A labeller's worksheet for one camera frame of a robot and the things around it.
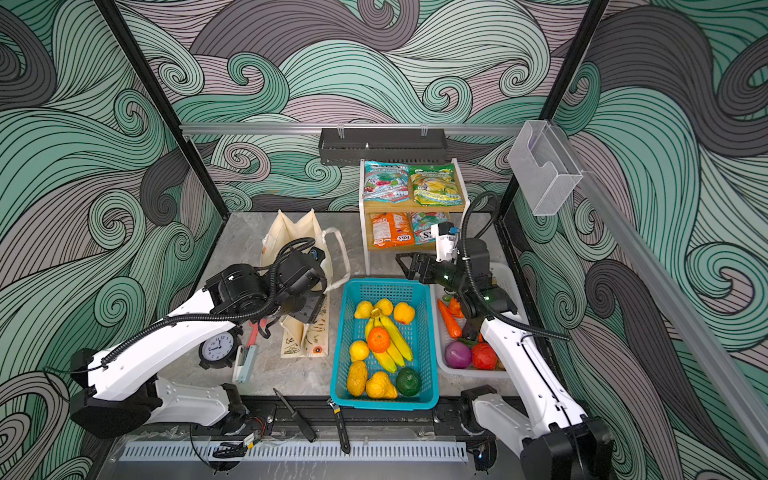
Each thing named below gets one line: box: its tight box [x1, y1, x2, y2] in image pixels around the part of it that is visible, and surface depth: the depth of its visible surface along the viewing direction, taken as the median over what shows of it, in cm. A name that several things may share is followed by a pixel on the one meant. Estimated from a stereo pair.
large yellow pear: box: [366, 371, 398, 399], surface depth 76 cm
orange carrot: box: [437, 298, 463, 340], surface depth 89 cm
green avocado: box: [395, 367, 422, 397], surface depth 76 cm
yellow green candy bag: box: [409, 163, 463, 207], surface depth 79 cm
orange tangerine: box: [367, 326, 391, 354], surface depth 81 cm
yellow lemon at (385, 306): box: [375, 298, 393, 316], surface depth 92 cm
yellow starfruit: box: [347, 360, 369, 397], surface depth 77 cm
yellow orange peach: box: [394, 302, 415, 325], surface depth 89 cm
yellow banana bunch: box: [365, 307, 413, 373], surface depth 83 cm
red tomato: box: [471, 342, 497, 371], surface depth 79 cm
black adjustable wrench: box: [326, 398, 351, 455], surface depth 72 cm
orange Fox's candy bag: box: [370, 212, 415, 249], surface depth 93 cm
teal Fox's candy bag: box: [412, 212, 449, 245], surface depth 94 cm
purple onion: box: [444, 341, 472, 369], surface depth 79 cm
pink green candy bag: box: [363, 160, 410, 203], surface depth 80 cm
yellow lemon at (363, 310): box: [354, 300, 373, 319], surface depth 91 cm
